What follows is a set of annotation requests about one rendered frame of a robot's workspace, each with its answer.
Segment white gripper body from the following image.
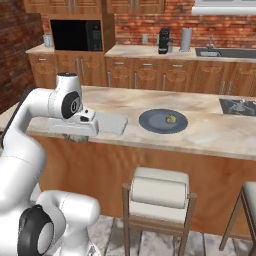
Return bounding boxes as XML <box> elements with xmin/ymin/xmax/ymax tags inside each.
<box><xmin>47</xmin><ymin>116</ymin><xmax>100</xmax><ymax>138</ymax></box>

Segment clear grey tupperware container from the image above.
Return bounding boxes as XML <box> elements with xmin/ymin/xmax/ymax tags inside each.
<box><xmin>94</xmin><ymin>111</ymin><xmax>130</xmax><ymax>136</ymax></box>

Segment dark blue round plate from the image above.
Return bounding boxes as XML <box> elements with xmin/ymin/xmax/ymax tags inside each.
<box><xmin>138</xmin><ymin>108</ymin><xmax>189</xmax><ymax>135</ymax></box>

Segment wooden kitchen island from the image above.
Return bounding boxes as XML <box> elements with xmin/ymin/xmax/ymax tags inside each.
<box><xmin>0</xmin><ymin>85</ymin><xmax>256</xmax><ymax>238</ymax></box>

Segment grey glass jar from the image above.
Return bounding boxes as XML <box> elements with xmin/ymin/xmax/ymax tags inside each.
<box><xmin>42</xmin><ymin>32</ymin><xmax>55</xmax><ymax>48</ymax></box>

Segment yellowish dumpling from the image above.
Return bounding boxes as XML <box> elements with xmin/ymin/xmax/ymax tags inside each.
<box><xmin>165</xmin><ymin>114</ymin><xmax>178</xmax><ymax>125</ymax></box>

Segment black microwave oven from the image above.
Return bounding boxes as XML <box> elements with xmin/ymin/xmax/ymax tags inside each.
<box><xmin>49</xmin><ymin>18</ymin><xmax>105</xmax><ymax>53</ymax></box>

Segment wooden stool with white cushion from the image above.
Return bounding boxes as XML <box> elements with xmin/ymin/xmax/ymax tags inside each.
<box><xmin>121</xmin><ymin>166</ymin><xmax>198</xmax><ymax>256</ymax></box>
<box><xmin>218</xmin><ymin>180</ymin><xmax>256</xmax><ymax>256</ymax></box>

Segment wooden base cupboards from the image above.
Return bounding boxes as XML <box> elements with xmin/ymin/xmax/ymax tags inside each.
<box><xmin>27</xmin><ymin>51</ymin><xmax>256</xmax><ymax>98</ymax></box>

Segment black coffee machine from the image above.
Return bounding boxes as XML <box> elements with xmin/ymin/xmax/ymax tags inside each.
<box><xmin>157</xmin><ymin>26</ymin><xmax>174</xmax><ymax>55</ymax></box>

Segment white paper towel roll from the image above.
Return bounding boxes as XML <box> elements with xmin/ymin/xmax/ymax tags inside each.
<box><xmin>179</xmin><ymin>27</ymin><xmax>194</xmax><ymax>53</ymax></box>

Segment black hob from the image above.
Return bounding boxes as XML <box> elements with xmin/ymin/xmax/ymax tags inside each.
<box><xmin>218</xmin><ymin>97</ymin><xmax>256</xmax><ymax>117</ymax></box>

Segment grey tap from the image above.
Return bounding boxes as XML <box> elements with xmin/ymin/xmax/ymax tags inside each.
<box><xmin>205</xmin><ymin>34</ymin><xmax>217</xmax><ymax>52</ymax></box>

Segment dark grey sink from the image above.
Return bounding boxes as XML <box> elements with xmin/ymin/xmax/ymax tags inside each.
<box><xmin>194</xmin><ymin>46</ymin><xmax>256</xmax><ymax>61</ymax></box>

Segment white extractor hood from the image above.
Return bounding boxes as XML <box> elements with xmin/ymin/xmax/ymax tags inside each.
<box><xmin>191</xmin><ymin>0</ymin><xmax>256</xmax><ymax>17</ymax></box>

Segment wooden wall cupboards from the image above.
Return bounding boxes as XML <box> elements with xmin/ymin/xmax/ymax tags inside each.
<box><xmin>22</xmin><ymin>0</ymin><xmax>166</xmax><ymax>16</ymax></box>

